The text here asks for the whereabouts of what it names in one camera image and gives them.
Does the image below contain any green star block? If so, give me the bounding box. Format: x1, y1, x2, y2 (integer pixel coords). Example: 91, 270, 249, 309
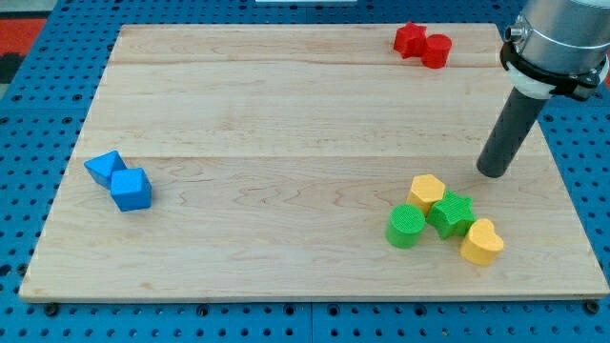
426, 190, 477, 240

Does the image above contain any yellow hexagon block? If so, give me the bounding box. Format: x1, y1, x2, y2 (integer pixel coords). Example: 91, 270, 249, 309
406, 174, 446, 217

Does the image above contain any red cylinder block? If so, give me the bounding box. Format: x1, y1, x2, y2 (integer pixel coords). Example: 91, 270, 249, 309
421, 34, 453, 69

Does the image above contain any yellow heart block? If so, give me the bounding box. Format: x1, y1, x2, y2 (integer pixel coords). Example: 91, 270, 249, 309
459, 218, 504, 266

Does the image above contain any blue cube block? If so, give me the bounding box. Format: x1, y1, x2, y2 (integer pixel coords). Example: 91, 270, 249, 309
111, 168, 152, 212

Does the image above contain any light wooden board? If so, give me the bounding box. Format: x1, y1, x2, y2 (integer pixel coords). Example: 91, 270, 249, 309
19, 24, 609, 303

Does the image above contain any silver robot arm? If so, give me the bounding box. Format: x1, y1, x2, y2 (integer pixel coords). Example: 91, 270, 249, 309
500, 0, 609, 101

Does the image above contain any green cylinder block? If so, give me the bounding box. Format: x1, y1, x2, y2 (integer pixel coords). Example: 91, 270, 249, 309
385, 204, 426, 249

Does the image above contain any red star block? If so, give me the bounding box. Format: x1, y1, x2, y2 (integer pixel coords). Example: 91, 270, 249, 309
394, 22, 427, 59

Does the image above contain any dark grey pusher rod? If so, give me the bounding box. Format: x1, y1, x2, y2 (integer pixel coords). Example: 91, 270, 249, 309
477, 88, 548, 178

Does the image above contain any blue triangle block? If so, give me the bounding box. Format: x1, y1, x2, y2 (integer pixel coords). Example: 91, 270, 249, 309
84, 151, 127, 189

